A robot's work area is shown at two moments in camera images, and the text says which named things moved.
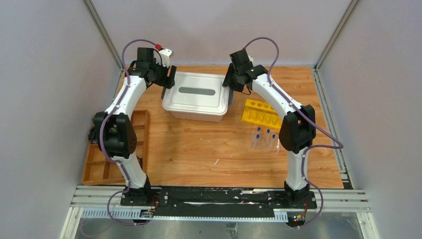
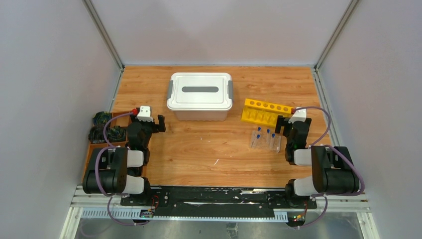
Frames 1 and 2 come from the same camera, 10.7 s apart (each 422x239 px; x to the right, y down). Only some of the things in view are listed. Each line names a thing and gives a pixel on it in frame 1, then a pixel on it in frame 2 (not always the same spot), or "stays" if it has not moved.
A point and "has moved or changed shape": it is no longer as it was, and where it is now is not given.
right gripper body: x=232 y=79 to x=283 y=121
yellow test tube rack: x=261 y=113 stays
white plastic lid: x=197 y=93 has moved or changed shape
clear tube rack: x=265 y=140 stays
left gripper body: x=170 y=76 to x=153 y=124
